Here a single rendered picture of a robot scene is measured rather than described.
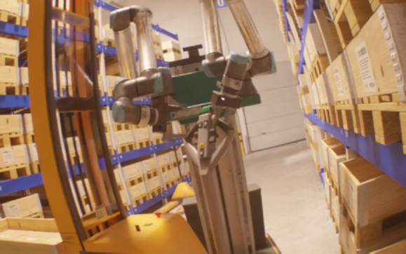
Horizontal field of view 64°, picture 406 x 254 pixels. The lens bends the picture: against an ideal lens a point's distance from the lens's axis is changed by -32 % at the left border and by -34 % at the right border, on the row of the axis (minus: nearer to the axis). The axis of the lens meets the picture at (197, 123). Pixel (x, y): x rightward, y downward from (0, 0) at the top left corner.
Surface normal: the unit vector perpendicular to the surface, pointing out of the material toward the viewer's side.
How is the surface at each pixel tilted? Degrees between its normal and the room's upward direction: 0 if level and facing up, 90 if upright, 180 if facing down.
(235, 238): 90
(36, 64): 90
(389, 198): 90
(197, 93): 90
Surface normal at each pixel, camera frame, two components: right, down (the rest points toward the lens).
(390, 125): -0.22, 0.04
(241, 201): 0.00, 0.00
